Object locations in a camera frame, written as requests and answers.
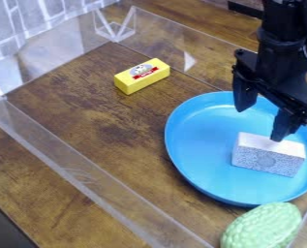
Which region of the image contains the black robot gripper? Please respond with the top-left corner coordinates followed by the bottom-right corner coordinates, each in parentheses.
top-left (232, 0), bottom-right (307, 142)

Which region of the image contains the white speckled block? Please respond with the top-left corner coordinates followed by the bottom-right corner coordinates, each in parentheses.
top-left (232, 132), bottom-right (306, 177)

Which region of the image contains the yellow toy block with label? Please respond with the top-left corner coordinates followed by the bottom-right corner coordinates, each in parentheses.
top-left (114, 58), bottom-right (170, 95)

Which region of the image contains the black bar on table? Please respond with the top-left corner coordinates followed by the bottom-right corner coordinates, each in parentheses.
top-left (227, 0), bottom-right (263, 18)

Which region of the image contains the green bumpy toy vegetable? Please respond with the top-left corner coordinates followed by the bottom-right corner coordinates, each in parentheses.
top-left (220, 202), bottom-right (302, 248)

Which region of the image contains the clear acrylic enclosure wall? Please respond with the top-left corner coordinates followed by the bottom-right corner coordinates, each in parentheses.
top-left (0, 0), bottom-right (259, 248)

